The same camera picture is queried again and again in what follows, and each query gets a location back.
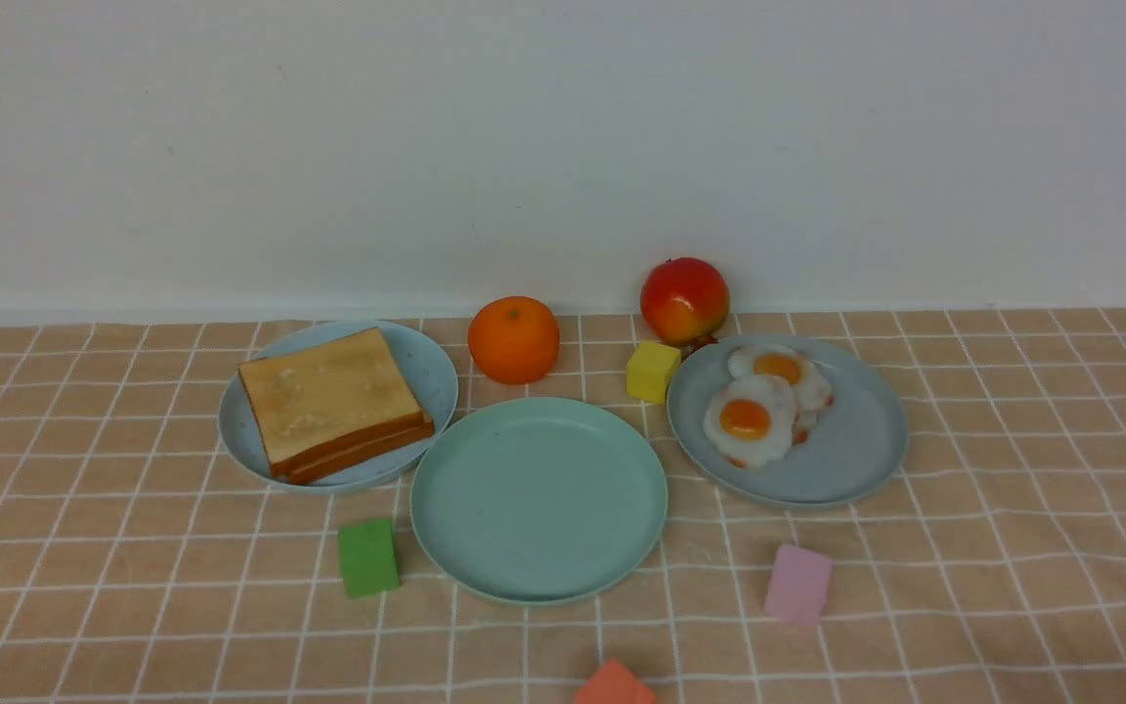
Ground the fried egg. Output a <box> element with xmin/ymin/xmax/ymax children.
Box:
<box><xmin>725</xmin><ymin>344</ymin><xmax>835</xmax><ymax>412</ymax></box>
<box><xmin>703</xmin><ymin>374</ymin><xmax>799</xmax><ymax>469</ymax></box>

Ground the toast slice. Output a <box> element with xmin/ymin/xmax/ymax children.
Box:
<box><xmin>238</xmin><ymin>327</ymin><xmax>434</xmax><ymax>476</ymax></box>
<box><xmin>270</xmin><ymin>412</ymin><xmax>435</xmax><ymax>485</ymax></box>

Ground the orange fruit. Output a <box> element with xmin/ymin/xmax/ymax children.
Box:
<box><xmin>466</xmin><ymin>297</ymin><xmax>560</xmax><ymax>386</ymax></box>

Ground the yellow cube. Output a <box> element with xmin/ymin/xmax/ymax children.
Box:
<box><xmin>625</xmin><ymin>340</ymin><xmax>682</xmax><ymax>406</ymax></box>

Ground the red yellow apple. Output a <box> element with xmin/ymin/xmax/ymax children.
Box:
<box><xmin>638</xmin><ymin>257</ymin><xmax>731</xmax><ymax>348</ymax></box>

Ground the teal centre plate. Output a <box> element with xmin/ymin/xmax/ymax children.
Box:
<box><xmin>410</xmin><ymin>396</ymin><xmax>669</xmax><ymax>607</ymax></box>

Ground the green cube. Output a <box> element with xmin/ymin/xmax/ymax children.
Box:
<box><xmin>338</xmin><ymin>517</ymin><xmax>401</xmax><ymax>598</ymax></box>

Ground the grey-blue right plate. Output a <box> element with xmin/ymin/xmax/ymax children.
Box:
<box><xmin>667</xmin><ymin>335</ymin><xmax>910</xmax><ymax>508</ymax></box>

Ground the pink cube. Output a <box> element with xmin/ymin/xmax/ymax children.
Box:
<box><xmin>763</xmin><ymin>544</ymin><xmax>833</xmax><ymax>632</ymax></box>

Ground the orange-red cube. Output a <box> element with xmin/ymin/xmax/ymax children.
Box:
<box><xmin>573</xmin><ymin>658</ymin><xmax>658</xmax><ymax>704</ymax></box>

